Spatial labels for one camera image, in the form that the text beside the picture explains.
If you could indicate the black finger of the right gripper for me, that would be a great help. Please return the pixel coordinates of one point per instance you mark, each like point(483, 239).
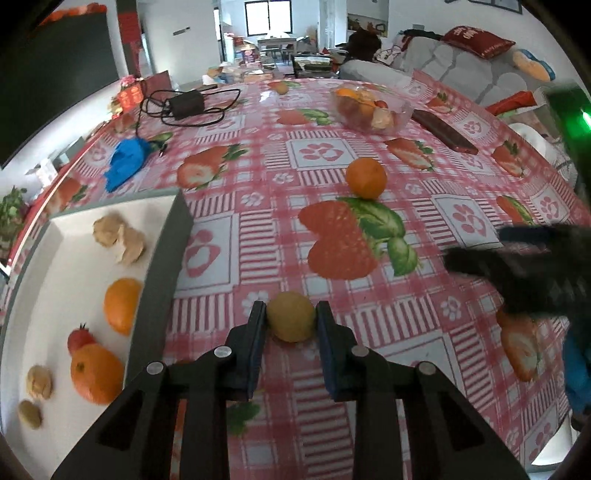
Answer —
point(541, 235)
point(478, 263)

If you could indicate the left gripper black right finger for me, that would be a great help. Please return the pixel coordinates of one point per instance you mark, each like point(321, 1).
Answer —
point(400, 407)

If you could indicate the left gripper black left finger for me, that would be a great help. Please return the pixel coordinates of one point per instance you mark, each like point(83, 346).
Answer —
point(133, 437)

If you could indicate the orange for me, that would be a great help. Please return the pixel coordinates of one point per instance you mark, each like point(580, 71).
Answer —
point(120, 303)
point(97, 374)
point(366, 178)

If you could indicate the brown kiwi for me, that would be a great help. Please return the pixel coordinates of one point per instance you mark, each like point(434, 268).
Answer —
point(291, 317)
point(30, 414)

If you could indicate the large tan round fruit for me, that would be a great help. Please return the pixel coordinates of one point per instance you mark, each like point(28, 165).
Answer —
point(39, 383)

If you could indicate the red tomato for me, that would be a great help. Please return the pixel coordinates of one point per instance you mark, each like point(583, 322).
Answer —
point(79, 338)

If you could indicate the tan walnut front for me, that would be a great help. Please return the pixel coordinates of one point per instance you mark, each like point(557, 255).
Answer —
point(130, 245)

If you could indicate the tan walnut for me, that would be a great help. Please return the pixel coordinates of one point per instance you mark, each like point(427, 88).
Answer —
point(106, 229)
point(130, 245)

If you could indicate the dark red phone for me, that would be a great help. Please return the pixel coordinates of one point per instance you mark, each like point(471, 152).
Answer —
point(448, 135)

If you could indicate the white shallow box tray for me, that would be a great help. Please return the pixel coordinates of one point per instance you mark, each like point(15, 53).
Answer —
point(61, 286)

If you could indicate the grey sofa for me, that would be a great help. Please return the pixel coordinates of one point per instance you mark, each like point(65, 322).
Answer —
point(483, 81)

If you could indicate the orange blue plush toy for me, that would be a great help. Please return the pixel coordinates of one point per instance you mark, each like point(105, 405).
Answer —
point(538, 69)

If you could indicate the clear glass fruit bowl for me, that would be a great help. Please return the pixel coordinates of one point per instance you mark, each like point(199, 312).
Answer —
point(370, 111)

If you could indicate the red checkered strawberry tablecloth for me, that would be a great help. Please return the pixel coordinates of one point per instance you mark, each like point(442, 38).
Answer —
point(273, 212)

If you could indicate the red embroidered cushion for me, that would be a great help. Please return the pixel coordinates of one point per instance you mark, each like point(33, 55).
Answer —
point(481, 43)

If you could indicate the person in black seated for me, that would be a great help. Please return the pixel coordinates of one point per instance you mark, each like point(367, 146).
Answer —
point(362, 45)

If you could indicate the green potted plant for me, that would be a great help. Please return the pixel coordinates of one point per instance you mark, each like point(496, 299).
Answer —
point(13, 210)

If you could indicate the small fruit far table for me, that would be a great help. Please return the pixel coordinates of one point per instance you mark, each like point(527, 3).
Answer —
point(281, 88)

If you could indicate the blue crumpled glove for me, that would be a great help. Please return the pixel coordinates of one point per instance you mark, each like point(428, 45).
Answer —
point(127, 159)

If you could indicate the black power adapter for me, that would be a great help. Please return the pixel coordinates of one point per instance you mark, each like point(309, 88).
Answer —
point(186, 104)

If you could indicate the red gift boxes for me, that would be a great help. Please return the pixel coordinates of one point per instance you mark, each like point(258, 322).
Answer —
point(130, 94)

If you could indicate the black wall television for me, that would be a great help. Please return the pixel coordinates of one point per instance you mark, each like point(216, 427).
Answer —
point(64, 62)

